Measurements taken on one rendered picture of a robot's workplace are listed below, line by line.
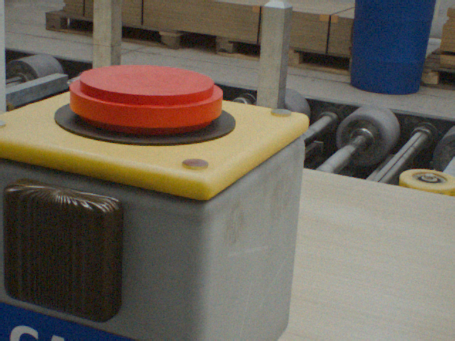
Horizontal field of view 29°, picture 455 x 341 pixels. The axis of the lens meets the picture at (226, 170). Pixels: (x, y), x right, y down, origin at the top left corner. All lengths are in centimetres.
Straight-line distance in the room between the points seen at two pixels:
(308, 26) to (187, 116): 618
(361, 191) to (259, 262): 95
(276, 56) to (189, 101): 116
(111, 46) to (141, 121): 129
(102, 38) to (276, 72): 31
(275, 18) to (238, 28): 524
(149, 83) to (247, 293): 6
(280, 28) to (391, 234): 45
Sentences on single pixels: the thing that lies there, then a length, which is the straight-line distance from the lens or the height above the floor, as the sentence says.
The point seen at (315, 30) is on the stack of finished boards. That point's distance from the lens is 639.
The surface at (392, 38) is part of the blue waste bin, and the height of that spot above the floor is 37.
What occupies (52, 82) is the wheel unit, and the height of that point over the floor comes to 85.
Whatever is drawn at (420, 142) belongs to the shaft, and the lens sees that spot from 179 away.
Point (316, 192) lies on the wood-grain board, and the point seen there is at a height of 90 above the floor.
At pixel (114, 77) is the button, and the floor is 123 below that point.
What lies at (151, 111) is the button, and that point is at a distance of 22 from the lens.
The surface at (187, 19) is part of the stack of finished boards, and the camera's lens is 680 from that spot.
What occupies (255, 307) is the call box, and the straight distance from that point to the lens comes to 24.
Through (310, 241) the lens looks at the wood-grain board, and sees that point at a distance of 101.
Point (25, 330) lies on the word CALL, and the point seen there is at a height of 117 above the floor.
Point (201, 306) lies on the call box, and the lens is 21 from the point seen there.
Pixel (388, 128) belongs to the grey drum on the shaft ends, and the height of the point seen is 83.
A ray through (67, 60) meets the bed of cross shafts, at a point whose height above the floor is 84.
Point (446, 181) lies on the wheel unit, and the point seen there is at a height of 91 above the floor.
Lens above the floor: 128
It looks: 18 degrees down
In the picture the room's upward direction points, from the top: 4 degrees clockwise
